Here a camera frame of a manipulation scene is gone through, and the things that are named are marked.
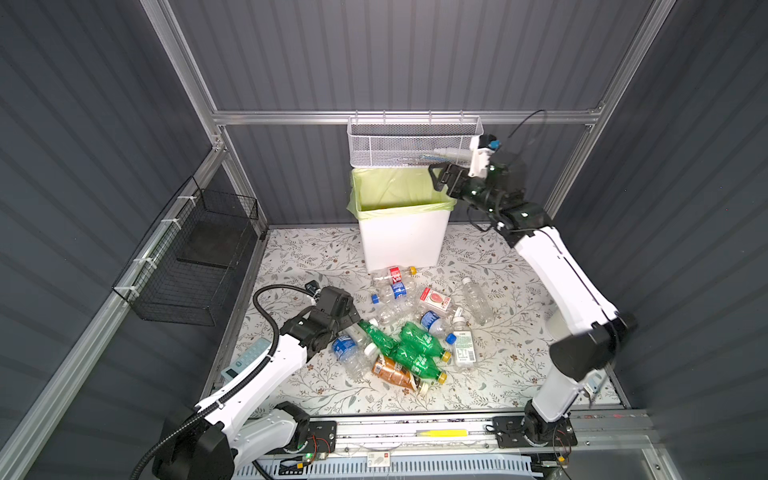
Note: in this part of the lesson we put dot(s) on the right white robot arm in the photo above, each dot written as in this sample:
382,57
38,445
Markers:
596,329

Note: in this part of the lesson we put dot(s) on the clear bottle blue label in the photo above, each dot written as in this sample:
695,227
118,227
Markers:
350,356

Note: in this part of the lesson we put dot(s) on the stapler on table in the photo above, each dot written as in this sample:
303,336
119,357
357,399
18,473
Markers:
594,382

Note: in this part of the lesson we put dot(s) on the green bottle yellow cap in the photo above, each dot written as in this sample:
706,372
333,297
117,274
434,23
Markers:
381,340

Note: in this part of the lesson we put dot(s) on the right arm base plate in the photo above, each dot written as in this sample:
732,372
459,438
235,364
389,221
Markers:
519,431

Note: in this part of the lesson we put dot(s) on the white paper cup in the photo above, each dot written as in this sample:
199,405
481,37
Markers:
557,326

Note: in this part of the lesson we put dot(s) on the white green label bottle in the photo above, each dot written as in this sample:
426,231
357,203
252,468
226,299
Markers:
461,341

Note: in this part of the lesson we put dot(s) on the clear bottle red label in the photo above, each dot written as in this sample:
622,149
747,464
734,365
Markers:
395,274

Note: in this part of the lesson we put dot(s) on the green bin liner bag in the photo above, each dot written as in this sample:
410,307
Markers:
378,193

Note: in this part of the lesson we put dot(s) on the yellow marker on rail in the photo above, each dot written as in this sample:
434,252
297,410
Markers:
442,433

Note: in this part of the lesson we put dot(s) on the white wire mesh basket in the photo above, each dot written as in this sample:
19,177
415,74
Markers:
384,142

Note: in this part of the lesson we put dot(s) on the green bottle upper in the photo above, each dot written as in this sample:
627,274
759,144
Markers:
423,342

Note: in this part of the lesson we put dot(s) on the clear bottle watermelon label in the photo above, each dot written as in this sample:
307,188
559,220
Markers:
435,300

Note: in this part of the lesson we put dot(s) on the white tube in basket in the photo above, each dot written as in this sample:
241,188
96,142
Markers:
454,154

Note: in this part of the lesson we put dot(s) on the brown tea bottle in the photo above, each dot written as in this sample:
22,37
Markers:
395,374

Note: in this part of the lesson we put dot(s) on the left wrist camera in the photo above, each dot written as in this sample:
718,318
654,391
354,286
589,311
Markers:
313,288

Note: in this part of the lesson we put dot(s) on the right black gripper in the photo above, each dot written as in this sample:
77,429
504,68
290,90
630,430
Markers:
458,178

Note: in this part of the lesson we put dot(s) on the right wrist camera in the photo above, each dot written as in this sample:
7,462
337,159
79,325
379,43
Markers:
482,147

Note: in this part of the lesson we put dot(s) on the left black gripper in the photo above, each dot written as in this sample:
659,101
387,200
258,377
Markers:
351,317

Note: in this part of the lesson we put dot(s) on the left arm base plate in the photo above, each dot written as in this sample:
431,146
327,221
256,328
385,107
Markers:
317,437

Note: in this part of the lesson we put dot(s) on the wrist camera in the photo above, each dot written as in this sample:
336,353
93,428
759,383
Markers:
482,147
313,288

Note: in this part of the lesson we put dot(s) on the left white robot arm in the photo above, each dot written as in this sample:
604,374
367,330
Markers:
217,437

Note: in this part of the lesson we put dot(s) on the white plastic trash bin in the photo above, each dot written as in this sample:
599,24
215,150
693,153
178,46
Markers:
408,240

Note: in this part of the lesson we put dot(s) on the green bottle lower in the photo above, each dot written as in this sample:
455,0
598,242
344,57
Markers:
420,364

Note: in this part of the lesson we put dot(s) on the clear bottle blue cap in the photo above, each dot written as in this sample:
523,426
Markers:
400,293

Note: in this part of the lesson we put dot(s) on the clear bottle white cap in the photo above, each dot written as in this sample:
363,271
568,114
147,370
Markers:
476,301

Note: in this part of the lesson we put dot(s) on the black wire mesh basket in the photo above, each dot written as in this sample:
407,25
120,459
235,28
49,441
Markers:
190,271

